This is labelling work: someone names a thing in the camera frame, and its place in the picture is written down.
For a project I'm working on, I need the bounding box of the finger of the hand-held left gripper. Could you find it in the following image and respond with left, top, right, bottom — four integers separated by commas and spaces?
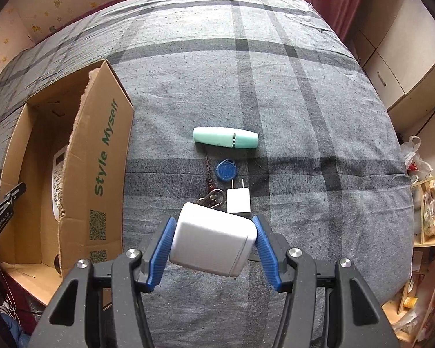
0, 183, 27, 222

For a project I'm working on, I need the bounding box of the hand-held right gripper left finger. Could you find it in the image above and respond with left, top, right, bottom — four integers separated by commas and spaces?
29, 217, 177, 348

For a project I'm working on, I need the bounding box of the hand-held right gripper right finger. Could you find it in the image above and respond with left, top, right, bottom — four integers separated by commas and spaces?
252, 215, 401, 348

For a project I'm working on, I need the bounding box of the large white charger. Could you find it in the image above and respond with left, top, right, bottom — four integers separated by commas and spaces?
169, 202, 258, 277

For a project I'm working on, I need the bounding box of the white remote control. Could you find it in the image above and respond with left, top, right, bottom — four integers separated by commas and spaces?
51, 144, 71, 222

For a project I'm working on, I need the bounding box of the small white charger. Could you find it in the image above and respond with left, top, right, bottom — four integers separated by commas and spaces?
226, 178, 251, 215

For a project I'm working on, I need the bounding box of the metal key bunch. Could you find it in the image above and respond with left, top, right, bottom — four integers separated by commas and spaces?
197, 154, 226, 209

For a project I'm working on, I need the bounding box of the blue key fob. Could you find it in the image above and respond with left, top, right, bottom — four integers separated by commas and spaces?
216, 157, 237, 182

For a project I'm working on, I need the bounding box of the cardboard box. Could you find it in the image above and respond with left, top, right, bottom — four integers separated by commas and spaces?
0, 60, 135, 280

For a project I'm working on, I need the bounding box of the mint green tube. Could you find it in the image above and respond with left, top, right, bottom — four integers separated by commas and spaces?
193, 127, 259, 149

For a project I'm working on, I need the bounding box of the grey plaid blanket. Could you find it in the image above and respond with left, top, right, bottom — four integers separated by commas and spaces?
0, 0, 412, 348

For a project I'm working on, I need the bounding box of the wooden shelf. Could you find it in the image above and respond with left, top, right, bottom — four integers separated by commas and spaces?
380, 168, 435, 345

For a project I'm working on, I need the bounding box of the white plastic bag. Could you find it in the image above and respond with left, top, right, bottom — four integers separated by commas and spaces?
400, 136, 434, 176

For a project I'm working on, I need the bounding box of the beige wardrobe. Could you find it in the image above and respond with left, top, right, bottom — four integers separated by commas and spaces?
351, 0, 435, 117

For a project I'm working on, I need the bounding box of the dark pink curtain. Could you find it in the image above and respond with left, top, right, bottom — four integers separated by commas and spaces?
306, 0, 372, 42

